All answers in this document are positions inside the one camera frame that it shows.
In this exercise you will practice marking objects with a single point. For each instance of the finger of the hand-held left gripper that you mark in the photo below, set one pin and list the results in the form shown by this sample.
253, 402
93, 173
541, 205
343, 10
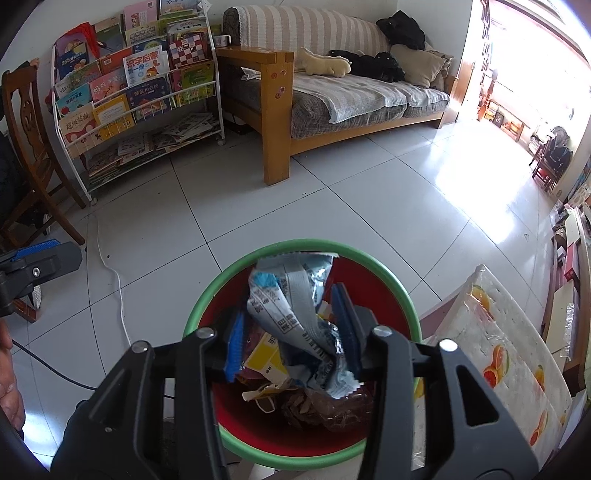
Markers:
41, 265

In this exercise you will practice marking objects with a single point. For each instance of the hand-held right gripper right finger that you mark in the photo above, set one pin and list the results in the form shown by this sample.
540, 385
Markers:
345, 323

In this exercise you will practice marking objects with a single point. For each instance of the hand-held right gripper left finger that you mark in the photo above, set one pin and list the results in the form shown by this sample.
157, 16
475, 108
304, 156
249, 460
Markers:
235, 346

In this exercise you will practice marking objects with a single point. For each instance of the red bin with green rim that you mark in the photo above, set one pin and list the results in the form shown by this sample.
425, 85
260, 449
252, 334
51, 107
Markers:
221, 318

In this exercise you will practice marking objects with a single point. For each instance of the silver blue snack wrapper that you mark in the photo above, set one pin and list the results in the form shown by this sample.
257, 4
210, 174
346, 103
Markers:
300, 323

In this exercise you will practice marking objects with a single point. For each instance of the person's left hand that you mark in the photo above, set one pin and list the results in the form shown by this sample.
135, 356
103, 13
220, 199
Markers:
8, 392

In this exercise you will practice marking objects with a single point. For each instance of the crumpled brown wrapper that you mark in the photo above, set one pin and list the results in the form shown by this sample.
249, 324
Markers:
323, 410

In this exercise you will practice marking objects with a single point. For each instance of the carved wooden chair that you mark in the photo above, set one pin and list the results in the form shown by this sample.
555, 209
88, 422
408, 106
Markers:
27, 120

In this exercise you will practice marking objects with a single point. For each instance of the table with fruit print cover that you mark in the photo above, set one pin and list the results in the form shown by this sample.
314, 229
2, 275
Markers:
508, 332

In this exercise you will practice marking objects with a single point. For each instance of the rows of children's books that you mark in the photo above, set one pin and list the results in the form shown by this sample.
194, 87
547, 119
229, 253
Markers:
138, 69

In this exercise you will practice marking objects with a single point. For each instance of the long low television cabinet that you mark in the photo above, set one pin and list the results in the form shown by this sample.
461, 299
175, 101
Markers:
568, 295

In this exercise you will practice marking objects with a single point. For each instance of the wooden sofa with striped cover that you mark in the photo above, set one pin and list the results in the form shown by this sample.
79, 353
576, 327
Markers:
323, 97

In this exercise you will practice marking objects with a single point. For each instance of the low wooden bench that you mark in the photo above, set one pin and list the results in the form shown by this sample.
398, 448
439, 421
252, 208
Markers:
505, 122

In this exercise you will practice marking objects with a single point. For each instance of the black clothing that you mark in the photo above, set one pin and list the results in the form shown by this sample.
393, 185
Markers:
401, 30
369, 65

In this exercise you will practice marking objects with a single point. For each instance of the cream plush toy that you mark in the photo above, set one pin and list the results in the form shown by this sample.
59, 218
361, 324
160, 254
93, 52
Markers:
323, 62

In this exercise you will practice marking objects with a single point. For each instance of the small wooden chair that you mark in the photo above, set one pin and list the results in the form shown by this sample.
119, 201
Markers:
551, 159

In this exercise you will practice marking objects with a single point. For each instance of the beige pillow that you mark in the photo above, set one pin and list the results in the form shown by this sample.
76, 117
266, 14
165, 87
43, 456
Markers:
415, 64

